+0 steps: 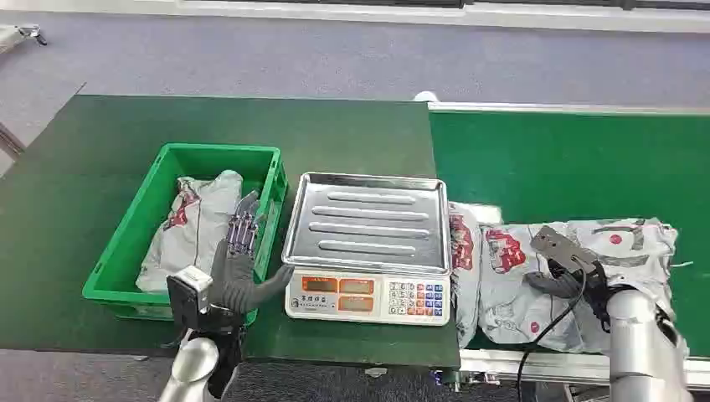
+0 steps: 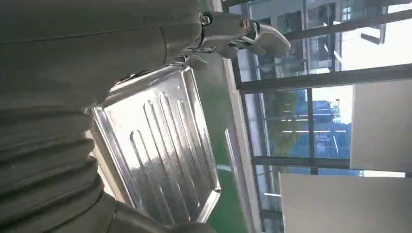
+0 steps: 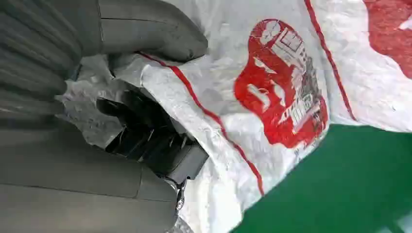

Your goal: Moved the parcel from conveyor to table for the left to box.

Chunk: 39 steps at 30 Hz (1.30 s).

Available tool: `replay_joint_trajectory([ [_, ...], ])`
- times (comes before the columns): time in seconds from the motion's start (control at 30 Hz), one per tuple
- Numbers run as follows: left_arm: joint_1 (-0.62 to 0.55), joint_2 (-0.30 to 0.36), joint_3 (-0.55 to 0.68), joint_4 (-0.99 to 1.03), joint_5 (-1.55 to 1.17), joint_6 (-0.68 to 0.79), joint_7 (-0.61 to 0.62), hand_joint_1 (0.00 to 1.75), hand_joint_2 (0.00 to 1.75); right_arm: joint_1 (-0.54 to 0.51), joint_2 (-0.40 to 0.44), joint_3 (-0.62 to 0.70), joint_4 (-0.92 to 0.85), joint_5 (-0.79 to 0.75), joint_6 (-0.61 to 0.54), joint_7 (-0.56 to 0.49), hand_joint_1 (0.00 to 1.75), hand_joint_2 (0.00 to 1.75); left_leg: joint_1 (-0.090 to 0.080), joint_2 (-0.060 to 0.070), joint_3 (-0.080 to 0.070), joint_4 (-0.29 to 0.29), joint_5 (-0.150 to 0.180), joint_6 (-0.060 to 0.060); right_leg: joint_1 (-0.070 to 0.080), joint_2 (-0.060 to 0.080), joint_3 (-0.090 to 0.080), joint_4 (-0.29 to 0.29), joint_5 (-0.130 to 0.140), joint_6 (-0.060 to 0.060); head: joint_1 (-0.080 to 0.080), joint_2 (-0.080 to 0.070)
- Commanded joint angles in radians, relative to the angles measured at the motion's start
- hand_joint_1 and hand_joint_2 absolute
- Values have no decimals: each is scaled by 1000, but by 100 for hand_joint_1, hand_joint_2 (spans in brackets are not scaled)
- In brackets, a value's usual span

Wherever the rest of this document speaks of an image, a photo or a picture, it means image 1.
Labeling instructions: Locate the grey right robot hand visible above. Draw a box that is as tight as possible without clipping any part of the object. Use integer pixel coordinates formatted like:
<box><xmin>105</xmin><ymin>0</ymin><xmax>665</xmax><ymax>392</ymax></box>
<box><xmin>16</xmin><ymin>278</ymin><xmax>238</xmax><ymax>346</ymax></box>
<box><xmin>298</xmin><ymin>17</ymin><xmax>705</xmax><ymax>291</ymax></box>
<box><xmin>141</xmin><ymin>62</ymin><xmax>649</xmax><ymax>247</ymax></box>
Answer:
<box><xmin>523</xmin><ymin>224</ymin><xmax>610</xmax><ymax>305</ymax></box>

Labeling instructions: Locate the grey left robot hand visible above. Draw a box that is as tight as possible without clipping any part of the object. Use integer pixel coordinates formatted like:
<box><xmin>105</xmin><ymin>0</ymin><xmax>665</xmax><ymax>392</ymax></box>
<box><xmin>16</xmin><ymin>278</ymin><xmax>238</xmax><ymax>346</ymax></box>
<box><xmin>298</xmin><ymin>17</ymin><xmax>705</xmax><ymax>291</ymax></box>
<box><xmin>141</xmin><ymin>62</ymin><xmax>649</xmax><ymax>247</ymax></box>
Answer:
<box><xmin>208</xmin><ymin>190</ymin><xmax>296</xmax><ymax>317</ymax></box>

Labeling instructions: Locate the grey parcel bag red print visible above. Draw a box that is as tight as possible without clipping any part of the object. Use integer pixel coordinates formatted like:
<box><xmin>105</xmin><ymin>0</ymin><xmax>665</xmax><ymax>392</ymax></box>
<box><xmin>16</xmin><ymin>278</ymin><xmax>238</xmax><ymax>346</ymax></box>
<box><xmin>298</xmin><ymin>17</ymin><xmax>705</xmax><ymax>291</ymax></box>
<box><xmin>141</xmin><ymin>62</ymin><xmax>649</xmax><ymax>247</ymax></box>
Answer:
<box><xmin>136</xmin><ymin>169</ymin><xmax>245</xmax><ymax>294</ymax></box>

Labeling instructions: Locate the large grey parcel bag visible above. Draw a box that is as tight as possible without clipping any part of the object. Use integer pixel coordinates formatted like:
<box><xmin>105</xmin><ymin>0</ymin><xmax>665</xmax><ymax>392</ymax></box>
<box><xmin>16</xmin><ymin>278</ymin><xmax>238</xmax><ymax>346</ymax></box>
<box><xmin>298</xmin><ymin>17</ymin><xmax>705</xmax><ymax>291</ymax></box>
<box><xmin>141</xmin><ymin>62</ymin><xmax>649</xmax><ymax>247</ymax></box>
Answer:
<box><xmin>477</xmin><ymin>217</ymin><xmax>691</xmax><ymax>358</ymax></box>

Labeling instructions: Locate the bright green conveyor belt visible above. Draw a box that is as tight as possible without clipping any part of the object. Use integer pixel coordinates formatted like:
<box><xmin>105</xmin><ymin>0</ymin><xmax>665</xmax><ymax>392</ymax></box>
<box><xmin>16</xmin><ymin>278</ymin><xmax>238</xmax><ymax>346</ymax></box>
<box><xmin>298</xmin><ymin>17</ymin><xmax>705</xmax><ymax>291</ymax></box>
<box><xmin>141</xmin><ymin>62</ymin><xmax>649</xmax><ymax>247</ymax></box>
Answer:
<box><xmin>429</xmin><ymin>110</ymin><xmax>710</xmax><ymax>359</ymax></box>

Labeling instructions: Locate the narrow grey parcel bag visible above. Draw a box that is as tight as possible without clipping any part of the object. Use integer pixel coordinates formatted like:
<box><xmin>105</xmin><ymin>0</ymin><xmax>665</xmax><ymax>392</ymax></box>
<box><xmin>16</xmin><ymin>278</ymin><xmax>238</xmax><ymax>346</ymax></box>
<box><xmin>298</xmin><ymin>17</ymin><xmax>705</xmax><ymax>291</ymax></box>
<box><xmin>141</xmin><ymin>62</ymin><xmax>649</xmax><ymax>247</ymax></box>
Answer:
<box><xmin>448</xmin><ymin>201</ymin><xmax>485</xmax><ymax>349</ymax></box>

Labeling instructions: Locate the green plastic crate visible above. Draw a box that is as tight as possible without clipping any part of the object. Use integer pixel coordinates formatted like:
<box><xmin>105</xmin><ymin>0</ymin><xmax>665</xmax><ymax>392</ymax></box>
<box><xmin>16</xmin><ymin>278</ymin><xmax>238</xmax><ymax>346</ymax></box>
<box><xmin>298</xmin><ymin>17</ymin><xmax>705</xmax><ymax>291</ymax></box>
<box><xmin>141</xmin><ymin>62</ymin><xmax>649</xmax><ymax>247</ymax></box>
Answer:
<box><xmin>81</xmin><ymin>142</ymin><xmax>290</xmax><ymax>327</ymax></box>

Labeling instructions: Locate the electronic scale with steel tray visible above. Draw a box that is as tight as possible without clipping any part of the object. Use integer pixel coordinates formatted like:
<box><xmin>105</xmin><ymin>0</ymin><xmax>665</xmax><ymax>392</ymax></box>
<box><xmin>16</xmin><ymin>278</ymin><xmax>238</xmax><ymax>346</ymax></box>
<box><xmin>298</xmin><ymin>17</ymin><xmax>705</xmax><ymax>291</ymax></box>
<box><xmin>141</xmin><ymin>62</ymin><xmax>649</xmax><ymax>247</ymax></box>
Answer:
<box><xmin>280</xmin><ymin>171</ymin><xmax>453</xmax><ymax>327</ymax></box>

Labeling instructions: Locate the dark green table mat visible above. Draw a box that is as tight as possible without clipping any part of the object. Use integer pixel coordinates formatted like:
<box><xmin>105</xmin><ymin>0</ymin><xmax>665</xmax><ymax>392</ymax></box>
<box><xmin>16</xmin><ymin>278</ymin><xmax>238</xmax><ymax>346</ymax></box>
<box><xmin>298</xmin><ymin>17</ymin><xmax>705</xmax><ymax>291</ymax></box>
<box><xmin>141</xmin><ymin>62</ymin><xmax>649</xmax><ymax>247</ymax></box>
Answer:
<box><xmin>0</xmin><ymin>94</ymin><xmax>462</xmax><ymax>369</ymax></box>

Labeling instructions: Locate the grey cart with black wheel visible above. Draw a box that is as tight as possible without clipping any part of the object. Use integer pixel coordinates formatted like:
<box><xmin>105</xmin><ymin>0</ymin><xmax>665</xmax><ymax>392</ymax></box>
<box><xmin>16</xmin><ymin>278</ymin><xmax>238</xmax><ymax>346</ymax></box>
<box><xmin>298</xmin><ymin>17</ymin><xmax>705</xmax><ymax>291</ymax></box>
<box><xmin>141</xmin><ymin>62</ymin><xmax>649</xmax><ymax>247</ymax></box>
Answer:
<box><xmin>0</xmin><ymin>23</ymin><xmax>49</xmax><ymax>55</ymax></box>

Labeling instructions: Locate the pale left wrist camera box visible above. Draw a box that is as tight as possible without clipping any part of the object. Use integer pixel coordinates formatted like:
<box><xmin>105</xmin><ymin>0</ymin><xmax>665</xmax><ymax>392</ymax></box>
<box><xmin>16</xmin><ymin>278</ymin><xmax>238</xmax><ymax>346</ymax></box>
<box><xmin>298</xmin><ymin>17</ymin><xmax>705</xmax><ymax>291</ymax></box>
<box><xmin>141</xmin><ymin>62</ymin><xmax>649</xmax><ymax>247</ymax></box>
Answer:
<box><xmin>166</xmin><ymin>265</ymin><xmax>215</xmax><ymax>334</ymax></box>

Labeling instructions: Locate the black cable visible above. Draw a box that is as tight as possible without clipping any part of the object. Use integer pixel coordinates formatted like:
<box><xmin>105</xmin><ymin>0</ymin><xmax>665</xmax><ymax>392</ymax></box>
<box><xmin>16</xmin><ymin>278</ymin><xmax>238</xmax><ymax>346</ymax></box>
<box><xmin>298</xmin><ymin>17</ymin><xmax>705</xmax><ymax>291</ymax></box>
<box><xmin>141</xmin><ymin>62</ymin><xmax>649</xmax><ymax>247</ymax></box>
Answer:
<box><xmin>515</xmin><ymin>265</ymin><xmax>590</xmax><ymax>402</ymax></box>

